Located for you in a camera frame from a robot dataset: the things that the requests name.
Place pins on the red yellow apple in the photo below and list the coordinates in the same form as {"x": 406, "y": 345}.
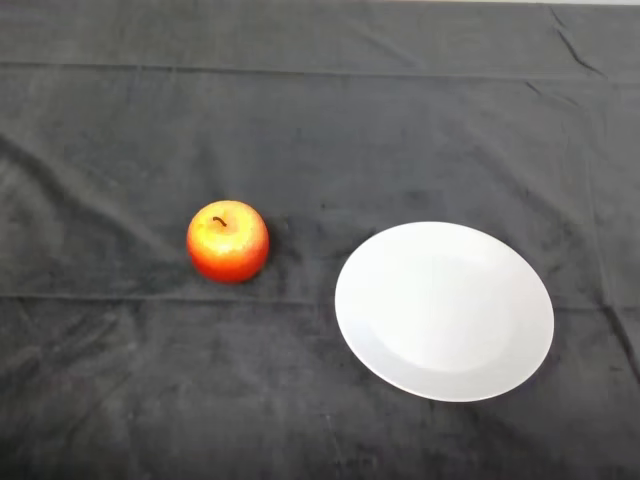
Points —
{"x": 227, "y": 250}

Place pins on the white round plate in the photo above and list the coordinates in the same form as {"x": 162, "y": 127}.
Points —
{"x": 445, "y": 315}

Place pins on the black cloth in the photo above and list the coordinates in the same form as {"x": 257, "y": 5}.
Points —
{"x": 250, "y": 125}

